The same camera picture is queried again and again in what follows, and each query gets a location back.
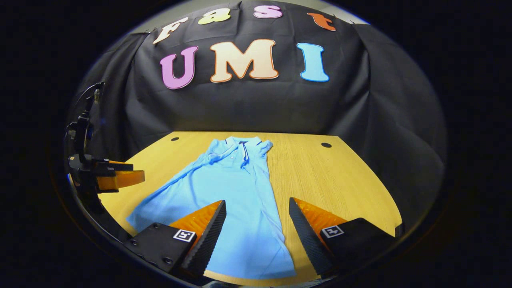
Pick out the black backdrop cloth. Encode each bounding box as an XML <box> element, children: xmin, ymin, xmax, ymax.
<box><xmin>66</xmin><ymin>0</ymin><xmax>447</xmax><ymax>224</ymax></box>

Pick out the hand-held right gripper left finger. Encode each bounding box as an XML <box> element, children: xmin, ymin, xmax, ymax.
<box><xmin>127</xmin><ymin>200</ymin><xmax>227</xmax><ymax>278</ymax></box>

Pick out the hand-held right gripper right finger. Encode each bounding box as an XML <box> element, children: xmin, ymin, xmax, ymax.
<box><xmin>289</xmin><ymin>197</ymin><xmax>398</xmax><ymax>276</ymax></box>

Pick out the light blue T-shirt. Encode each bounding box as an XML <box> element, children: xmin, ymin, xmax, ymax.
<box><xmin>126</xmin><ymin>136</ymin><xmax>296</xmax><ymax>280</ymax></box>

